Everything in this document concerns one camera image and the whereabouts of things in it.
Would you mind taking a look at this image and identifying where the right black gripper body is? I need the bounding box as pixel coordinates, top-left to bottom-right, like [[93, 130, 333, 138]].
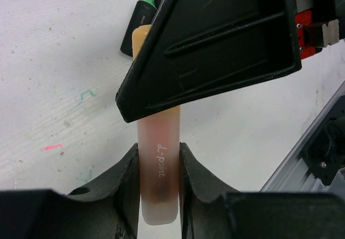
[[295, 0, 344, 59]]

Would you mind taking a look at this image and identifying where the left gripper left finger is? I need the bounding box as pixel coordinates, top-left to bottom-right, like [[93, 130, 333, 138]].
[[67, 143, 140, 238]]

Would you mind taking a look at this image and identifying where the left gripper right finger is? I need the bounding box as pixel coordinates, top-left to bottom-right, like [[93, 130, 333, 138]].
[[179, 143, 239, 238]]

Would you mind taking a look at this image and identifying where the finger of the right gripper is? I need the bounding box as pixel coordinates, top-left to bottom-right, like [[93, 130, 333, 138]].
[[115, 0, 301, 123]]

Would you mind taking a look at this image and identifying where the peach pastel highlighter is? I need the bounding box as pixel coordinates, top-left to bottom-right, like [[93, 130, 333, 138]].
[[131, 25, 181, 226]]

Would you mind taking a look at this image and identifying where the green capped black highlighter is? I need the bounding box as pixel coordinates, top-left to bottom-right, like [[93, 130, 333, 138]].
[[120, 0, 157, 57]]

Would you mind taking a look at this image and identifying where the aluminium mounting rail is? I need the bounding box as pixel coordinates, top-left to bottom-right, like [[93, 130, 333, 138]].
[[261, 85, 344, 198]]

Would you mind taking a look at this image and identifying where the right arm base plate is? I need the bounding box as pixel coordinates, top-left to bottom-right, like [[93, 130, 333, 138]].
[[300, 116, 345, 187]]

